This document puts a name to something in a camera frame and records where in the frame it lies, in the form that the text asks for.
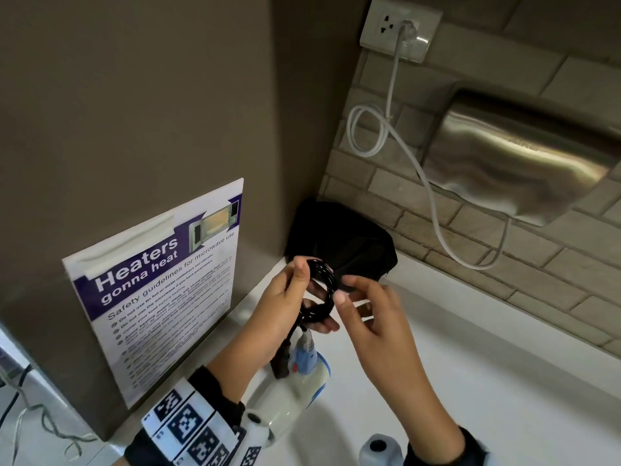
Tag person's right hand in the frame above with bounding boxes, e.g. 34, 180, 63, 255
334, 275, 440, 413

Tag person's left hand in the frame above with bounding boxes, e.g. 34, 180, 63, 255
232, 256, 342, 379

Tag black power cord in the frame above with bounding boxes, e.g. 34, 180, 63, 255
270, 256, 342, 380

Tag blue and white hair dryer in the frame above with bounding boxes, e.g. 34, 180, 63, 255
245, 330, 334, 440

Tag black fabric bag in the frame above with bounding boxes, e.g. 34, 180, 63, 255
285, 198, 398, 283

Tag person's right forearm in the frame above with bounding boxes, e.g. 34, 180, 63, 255
387, 400, 469, 454

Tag person's left forearm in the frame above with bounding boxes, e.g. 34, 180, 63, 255
206, 346, 263, 405

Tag purple and white poster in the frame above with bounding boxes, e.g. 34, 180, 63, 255
61, 177, 245, 410

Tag right wristband with marker tags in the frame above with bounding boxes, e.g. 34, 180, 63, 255
403, 427, 492, 466

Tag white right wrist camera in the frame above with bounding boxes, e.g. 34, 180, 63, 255
358, 433, 404, 466

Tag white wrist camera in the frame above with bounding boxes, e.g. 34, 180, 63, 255
358, 433, 404, 466
236, 410, 274, 466

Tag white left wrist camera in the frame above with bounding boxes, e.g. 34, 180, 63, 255
236, 410, 274, 466

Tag white power cable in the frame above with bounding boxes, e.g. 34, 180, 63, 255
346, 19, 510, 271

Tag steel wall hand dryer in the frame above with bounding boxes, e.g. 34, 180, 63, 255
420, 87, 621, 228

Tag thin loose cables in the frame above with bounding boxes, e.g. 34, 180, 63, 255
0, 363, 99, 466

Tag white wall socket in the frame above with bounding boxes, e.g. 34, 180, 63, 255
358, 0, 444, 64

